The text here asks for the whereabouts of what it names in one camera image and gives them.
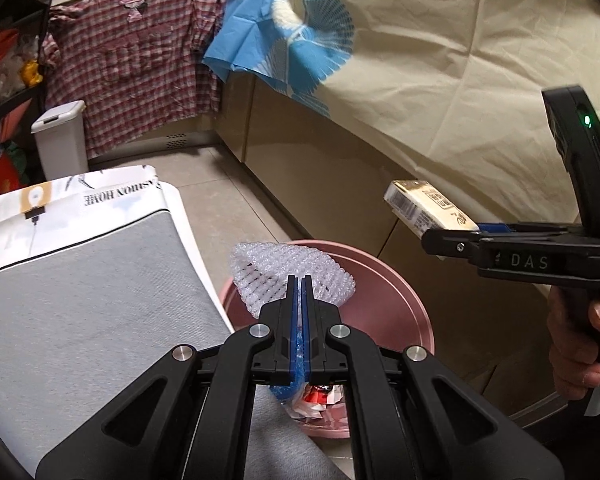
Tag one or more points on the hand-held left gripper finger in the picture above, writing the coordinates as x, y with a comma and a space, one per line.
295, 350
305, 360

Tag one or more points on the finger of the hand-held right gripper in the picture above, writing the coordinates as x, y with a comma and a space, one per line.
495, 227
450, 244

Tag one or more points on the blue plastic bag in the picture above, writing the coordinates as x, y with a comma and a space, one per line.
282, 392

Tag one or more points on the red white carton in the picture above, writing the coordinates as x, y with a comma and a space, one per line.
320, 397

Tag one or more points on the beige cardboard box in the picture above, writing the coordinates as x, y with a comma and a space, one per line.
425, 205

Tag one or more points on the pink plastic basin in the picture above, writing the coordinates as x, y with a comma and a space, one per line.
390, 300

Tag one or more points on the clear bubble wrap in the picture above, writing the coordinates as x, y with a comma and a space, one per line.
265, 270

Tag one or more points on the person's right hand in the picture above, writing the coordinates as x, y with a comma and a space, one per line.
570, 340

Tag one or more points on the beige kitchen cabinet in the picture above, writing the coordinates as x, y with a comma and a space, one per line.
305, 160

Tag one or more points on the cream and blue printed sheet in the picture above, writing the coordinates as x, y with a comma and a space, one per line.
430, 60

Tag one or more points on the white printed tablecloth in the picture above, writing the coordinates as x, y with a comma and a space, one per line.
55, 225

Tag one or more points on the white lidded bin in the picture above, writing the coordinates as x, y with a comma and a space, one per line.
60, 145

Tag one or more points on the red plaid shirt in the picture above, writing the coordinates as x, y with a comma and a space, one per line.
130, 60

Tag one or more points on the black shelf rack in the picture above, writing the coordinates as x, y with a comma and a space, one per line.
10, 101

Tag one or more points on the yellow toy figure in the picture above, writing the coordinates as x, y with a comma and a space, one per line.
30, 72

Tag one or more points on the red plastic bag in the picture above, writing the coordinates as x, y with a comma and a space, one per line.
0, 45

